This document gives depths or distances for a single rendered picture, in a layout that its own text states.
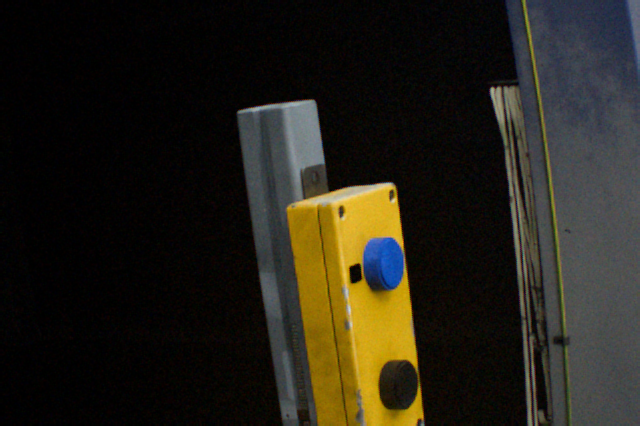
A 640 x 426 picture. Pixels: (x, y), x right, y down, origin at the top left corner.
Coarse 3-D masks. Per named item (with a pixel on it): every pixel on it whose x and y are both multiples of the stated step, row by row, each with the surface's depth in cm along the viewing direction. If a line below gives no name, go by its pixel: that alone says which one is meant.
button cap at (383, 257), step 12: (372, 240) 126; (384, 240) 125; (372, 252) 125; (384, 252) 125; (396, 252) 127; (372, 264) 124; (384, 264) 125; (396, 264) 126; (372, 276) 124; (384, 276) 124; (396, 276) 126; (372, 288) 126; (384, 288) 125
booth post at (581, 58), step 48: (528, 0) 163; (576, 0) 160; (624, 0) 156; (528, 48) 165; (576, 48) 161; (624, 48) 157; (528, 96) 166; (576, 96) 162; (624, 96) 159; (528, 144) 167; (576, 144) 163; (624, 144) 160; (576, 192) 165; (624, 192) 161; (576, 240) 166; (624, 240) 162; (576, 288) 167; (624, 288) 163; (576, 336) 168; (624, 336) 164; (576, 384) 169; (624, 384) 165
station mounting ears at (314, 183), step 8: (304, 168) 127; (312, 168) 129; (320, 168) 130; (304, 176) 127; (312, 176) 128; (320, 176) 130; (304, 184) 127; (312, 184) 128; (320, 184) 130; (304, 192) 127; (312, 192) 128; (320, 192) 129; (328, 192) 131
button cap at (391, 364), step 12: (396, 360) 128; (384, 372) 126; (396, 372) 126; (408, 372) 127; (384, 384) 126; (396, 384) 125; (408, 384) 127; (384, 396) 126; (396, 396) 126; (408, 396) 127; (396, 408) 127
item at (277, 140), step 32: (256, 128) 128; (288, 128) 126; (256, 160) 128; (288, 160) 127; (320, 160) 130; (256, 192) 129; (288, 192) 127; (256, 224) 130; (288, 224) 128; (256, 256) 130; (288, 256) 128; (288, 288) 130; (288, 320) 131; (288, 352) 130; (288, 384) 131; (288, 416) 132
